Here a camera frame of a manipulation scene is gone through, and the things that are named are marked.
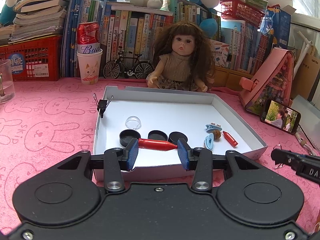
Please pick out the red basket upper right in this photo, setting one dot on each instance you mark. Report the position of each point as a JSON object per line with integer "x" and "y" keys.
{"x": 239, "y": 10}

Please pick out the black binder clip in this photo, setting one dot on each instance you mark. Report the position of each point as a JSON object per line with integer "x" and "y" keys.
{"x": 102, "y": 104}
{"x": 278, "y": 155}

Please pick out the pink bunny table cloth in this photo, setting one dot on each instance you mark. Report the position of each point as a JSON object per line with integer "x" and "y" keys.
{"x": 47, "y": 122}

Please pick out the white cat paper cup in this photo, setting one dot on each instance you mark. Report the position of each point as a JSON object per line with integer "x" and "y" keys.
{"x": 89, "y": 65}

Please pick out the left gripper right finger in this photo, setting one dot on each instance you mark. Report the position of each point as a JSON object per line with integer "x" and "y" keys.
{"x": 200, "y": 161}

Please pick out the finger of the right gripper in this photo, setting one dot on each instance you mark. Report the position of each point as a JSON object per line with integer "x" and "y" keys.
{"x": 293, "y": 159}

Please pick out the clear plastic capsule ball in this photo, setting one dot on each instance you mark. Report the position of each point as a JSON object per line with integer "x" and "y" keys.
{"x": 133, "y": 122}

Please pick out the brown nut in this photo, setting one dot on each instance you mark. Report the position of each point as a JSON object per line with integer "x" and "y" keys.
{"x": 216, "y": 134}

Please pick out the black round puck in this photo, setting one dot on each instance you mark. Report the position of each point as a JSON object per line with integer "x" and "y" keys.
{"x": 175, "y": 136}

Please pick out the miniature black bicycle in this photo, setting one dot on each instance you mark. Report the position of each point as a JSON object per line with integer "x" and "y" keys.
{"x": 117, "y": 68}

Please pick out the light blue hair clip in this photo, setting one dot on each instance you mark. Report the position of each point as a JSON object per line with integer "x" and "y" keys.
{"x": 209, "y": 141}

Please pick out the blue white plush penguin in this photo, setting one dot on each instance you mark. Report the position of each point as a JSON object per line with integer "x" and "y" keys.
{"x": 8, "y": 14}

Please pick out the black binder clip on tray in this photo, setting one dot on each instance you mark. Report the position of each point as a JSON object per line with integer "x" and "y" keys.
{"x": 102, "y": 104}

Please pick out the white cardboard box tray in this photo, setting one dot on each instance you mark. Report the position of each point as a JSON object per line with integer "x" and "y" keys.
{"x": 171, "y": 111}

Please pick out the row of books right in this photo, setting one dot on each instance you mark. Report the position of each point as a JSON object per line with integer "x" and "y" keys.
{"x": 243, "y": 38}

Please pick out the brown haired doll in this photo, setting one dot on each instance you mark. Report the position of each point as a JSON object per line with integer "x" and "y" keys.
{"x": 182, "y": 57}

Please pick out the black round cap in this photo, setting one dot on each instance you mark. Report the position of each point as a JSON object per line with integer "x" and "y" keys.
{"x": 127, "y": 135}

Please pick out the row of books centre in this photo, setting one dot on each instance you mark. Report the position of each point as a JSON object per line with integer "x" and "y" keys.
{"x": 133, "y": 28}

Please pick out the long red toy crayon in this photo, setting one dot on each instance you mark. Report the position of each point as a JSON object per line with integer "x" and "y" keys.
{"x": 158, "y": 145}

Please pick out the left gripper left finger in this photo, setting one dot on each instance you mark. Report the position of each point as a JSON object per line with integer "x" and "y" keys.
{"x": 117, "y": 160}

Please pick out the black round lid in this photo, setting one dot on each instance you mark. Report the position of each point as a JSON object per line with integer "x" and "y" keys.
{"x": 157, "y": 135}

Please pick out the blue carton box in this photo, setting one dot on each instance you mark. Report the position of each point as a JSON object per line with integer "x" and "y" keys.
{"x": 277, "y": 22}

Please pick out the blue plush ball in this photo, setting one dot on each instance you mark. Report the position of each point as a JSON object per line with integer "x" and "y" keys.
{"x": 209, "y": 27}

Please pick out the stack of books left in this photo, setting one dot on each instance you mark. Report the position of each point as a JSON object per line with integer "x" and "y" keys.
{"x": 34, "y": 18}

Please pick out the smartphone playing video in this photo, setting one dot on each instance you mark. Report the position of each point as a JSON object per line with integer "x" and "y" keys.
{"x": 281, "y": 117}

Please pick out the pink triangular dollhouse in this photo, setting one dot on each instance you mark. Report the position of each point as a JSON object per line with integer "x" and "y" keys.
{"x": 273, "y": 80}

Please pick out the blue decorated hair clip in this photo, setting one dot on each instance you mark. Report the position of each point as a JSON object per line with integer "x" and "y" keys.
{"x": 213, "y": 127}

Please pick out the red plastic basket left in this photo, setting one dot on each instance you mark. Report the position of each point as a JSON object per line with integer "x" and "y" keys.
{"x": 34, "y": 60}

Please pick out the row of books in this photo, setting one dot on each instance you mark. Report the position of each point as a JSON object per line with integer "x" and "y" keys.
{"x": 133, "y": 28}
{"x": 243, "y": 38}

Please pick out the colourful white box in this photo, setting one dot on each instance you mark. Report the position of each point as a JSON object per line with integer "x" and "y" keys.
{"x": 220, "y": 53}

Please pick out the red beer can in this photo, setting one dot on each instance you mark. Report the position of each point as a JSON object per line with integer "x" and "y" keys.
{"x": 88, "y": 38}

